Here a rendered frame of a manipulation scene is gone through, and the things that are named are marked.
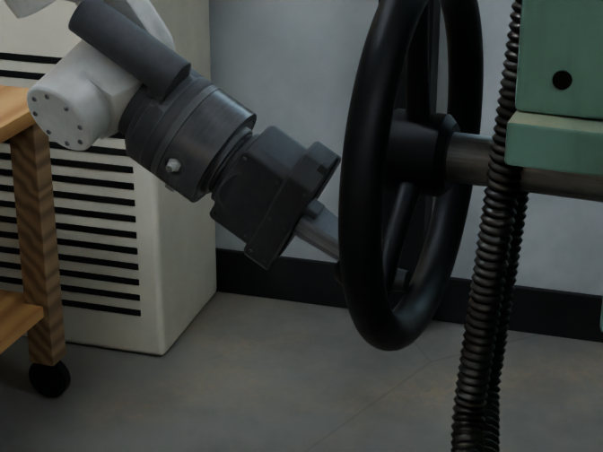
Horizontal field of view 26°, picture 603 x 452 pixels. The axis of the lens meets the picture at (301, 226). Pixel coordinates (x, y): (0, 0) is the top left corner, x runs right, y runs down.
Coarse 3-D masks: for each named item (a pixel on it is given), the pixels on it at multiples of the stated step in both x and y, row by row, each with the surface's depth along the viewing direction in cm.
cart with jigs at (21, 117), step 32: (0, 96) 201; (0, 128) 187; (32, 128) 200; (32, 160) 202; (32, 192) 204; (32, 224) 207; (32, 256) 209; (32, 288) 212; (0, 320) 208; (32, 320) 210; (0, 352) 201; (32, 352) 217; (64, 352) 219; (32, 384) 220; (64, 384) 219
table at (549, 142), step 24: (528, 120) 82; (552, 120) 82; (576, 120) 82; (600, 120) 82; (528, 144) 82; (552, 144) 82; (576, 144) 81; (600, 144) 80; (552, 168) 82; (576, 168) 82; (600, 168) 81
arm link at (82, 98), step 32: (96, 0) 101; (96, 32) 101; (128, 32) 100; (64, 64) 103; (96, 64) 103; (128, 64) 101; (160, 64) 100; (32, 96) 103; (64, 96) 101; (96, 96) 102; (128, 96) 103; (160, 96) 101; (192, 96) 102; (64, 128) 103; (96, 128) 102; (128, 128) 103; (160, 128) 102
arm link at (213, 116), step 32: (224, 96) 104; (192, 128) 101; (224, 128) 101; (160, 160) 103; (192, 160) 101; (224, 160) 102; (256, 160) 101; (288, 160) 102; (320, 160) 100; (192, 192) 103; (224, 192) 103; (256, 192) 102; (288, 192) 101; (320, 192) 105; (224, 224) 105; (256, 224) 104; (288, 224) 102; (256, 256) 105
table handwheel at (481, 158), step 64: (384, 0) 84; (448, 0) 96; (384, 64) 81; (448, 64) 104; (384, 128) 81; (448, 128) 92; (448, 192) 105; (576, 192) 89; (384, 256) 90; (448, 256) 103; (384, 320) 88
